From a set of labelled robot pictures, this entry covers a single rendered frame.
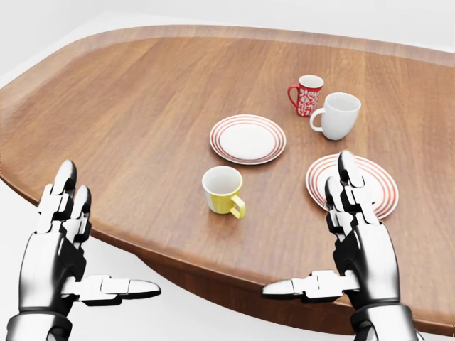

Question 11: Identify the yellow and white mug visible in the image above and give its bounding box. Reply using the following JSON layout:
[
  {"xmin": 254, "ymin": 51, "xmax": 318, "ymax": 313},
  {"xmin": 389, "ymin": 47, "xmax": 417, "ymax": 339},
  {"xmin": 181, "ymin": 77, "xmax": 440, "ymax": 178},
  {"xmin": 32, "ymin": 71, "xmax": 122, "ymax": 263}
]
[{"xmin": 201, "ymin": 165, "xmax": 247, "ymax": 220}]

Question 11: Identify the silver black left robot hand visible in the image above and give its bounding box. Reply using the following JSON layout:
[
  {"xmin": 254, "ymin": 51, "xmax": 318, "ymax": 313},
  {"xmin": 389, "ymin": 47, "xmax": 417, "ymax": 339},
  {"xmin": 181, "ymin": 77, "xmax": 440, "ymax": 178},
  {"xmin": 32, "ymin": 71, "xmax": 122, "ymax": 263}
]
[{"xmin": 16, "ymin": 159, "xmax": 162, "ymax": 315}]

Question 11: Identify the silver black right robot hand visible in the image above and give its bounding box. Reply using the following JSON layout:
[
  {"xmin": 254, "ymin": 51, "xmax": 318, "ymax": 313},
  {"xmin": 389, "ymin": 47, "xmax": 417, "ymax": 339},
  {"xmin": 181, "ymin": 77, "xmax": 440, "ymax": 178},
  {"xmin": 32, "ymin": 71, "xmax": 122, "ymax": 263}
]
[{"xmin": 262, "ymin": 150, "xmax": 402, "ymax": 310}]

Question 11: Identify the red patterned mug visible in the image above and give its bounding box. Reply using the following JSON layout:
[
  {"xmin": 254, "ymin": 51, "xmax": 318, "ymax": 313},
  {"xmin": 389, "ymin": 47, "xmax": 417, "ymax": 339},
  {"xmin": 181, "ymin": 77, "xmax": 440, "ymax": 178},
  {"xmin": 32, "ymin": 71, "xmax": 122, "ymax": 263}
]
[{"xmin": 287, "ymin": 74, "xmax": 325, "ymax": 117}]

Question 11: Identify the plain white mug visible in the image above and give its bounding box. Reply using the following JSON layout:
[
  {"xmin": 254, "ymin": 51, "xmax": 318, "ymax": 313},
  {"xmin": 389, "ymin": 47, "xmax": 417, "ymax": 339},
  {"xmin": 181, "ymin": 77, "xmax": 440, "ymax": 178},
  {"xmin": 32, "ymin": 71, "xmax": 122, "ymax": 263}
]
[{"xmin": 309, "ymin": 92, "xmax": 362, "ymax": 141}]

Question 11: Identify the white plate with red rings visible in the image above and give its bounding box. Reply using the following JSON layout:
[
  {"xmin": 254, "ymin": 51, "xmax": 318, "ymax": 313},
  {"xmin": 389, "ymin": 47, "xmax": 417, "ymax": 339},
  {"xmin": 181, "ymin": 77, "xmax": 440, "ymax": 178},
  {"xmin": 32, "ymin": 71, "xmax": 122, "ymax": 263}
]
[
  {"xmin": 305, "ymin": 153, "xmax": 400, "ymax": 220},
  {"xmin": 208, "ymin": 114, "xmax": 287, "ymax": 166}
]

